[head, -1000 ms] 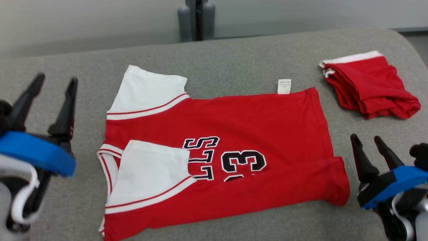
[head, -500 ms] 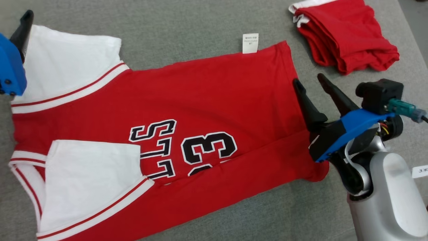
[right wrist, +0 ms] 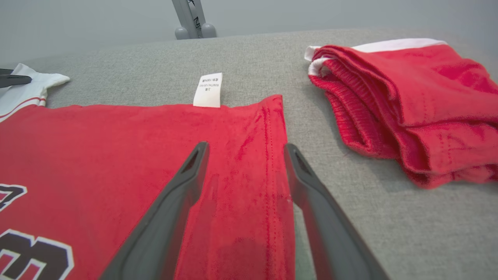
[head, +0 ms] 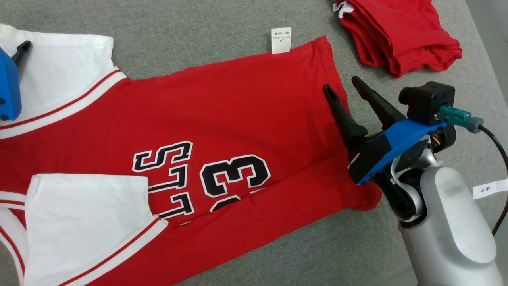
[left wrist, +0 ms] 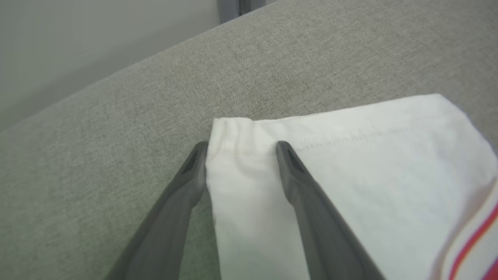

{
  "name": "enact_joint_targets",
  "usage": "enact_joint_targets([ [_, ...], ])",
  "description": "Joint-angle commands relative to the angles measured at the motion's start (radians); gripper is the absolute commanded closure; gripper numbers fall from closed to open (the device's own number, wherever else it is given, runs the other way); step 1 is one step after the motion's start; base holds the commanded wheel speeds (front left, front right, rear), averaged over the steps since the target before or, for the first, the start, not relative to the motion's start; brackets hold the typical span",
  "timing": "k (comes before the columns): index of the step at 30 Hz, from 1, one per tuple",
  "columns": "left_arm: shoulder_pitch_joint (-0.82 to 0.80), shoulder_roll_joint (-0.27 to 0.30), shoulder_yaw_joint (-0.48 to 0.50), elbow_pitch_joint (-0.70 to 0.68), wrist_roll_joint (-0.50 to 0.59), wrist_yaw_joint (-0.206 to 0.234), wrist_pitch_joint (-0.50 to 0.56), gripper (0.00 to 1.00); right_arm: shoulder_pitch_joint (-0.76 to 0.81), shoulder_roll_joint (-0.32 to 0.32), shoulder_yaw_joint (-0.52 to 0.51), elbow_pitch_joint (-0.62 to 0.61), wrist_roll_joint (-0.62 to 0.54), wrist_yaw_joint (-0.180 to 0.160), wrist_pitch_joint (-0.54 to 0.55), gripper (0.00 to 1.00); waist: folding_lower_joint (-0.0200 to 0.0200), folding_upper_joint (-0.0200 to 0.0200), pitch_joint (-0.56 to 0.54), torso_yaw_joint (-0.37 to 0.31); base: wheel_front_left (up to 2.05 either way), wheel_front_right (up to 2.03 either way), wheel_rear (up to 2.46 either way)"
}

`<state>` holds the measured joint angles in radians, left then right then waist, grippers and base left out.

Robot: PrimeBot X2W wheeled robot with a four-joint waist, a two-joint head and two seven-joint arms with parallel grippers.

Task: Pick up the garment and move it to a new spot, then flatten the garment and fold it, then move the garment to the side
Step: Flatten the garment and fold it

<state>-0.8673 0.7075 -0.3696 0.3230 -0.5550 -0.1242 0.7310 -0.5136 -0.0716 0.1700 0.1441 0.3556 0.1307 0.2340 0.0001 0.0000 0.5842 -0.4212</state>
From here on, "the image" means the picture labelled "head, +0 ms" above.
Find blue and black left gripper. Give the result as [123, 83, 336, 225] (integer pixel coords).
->
[0, 40, 32, 122]

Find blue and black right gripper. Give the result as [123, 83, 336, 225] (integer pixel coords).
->
[323, 76, 447, 186]

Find red shorts with white stripe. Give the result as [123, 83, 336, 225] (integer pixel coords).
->
[333, 0, 463, 78]

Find red and white basketball jersey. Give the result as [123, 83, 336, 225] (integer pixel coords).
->
[0, 23, 382, 286]

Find black cable with green connector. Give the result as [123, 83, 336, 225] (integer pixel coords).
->
[439, 105, 508, 237]

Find white paper cable label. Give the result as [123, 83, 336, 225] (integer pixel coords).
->
[472, 179, 508, 200]

